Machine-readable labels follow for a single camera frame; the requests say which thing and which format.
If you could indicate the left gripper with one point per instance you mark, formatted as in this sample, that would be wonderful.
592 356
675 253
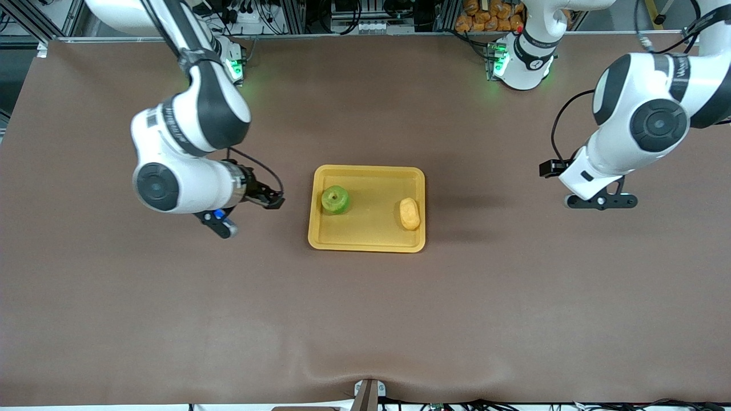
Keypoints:
551 168

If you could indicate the green apple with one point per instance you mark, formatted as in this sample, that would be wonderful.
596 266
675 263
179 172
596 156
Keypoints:
335 200

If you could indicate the yellow potato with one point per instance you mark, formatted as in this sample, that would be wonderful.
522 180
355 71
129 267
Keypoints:
409 214

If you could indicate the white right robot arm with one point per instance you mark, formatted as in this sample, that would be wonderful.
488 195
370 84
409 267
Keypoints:
188 188

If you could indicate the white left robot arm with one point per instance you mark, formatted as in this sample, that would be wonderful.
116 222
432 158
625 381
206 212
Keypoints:
628 148

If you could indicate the yellow plastic tray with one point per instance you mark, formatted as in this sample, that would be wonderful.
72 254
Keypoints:
371 234

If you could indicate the brown table cover sheet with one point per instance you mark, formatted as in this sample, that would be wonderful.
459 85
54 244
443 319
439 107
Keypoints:
171 285

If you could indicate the orange objects in bin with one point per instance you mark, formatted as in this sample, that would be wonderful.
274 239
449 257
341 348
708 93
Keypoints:
485 20

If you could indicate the white power strip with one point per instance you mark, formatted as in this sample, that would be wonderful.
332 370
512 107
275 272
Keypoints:
372 27

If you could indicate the aluminium table edge rail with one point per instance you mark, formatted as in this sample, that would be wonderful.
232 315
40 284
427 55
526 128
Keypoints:
342 36

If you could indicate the aluminium frame strut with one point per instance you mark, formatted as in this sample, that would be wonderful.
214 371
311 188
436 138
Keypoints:
691 35
71 17

